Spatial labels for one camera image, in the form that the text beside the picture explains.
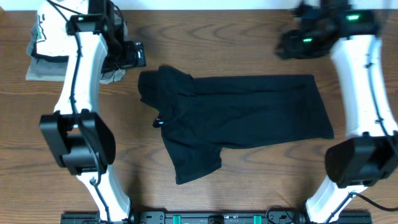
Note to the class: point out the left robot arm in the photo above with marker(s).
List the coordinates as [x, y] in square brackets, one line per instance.
[78, 138]

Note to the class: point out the red and black folded garment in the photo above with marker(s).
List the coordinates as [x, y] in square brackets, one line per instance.
[55, 59]

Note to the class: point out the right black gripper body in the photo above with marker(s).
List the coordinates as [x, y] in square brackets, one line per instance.
[301, 45]

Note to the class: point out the black t-shirt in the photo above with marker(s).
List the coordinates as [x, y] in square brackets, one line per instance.
[199, 117]

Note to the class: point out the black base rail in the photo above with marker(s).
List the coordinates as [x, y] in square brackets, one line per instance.
[274, 216]

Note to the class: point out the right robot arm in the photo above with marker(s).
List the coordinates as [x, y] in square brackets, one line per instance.
[369, 154]

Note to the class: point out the grey folded garment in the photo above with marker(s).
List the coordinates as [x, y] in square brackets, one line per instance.
[40, 63]

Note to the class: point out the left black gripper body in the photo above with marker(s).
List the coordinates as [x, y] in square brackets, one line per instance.
[122, 56]

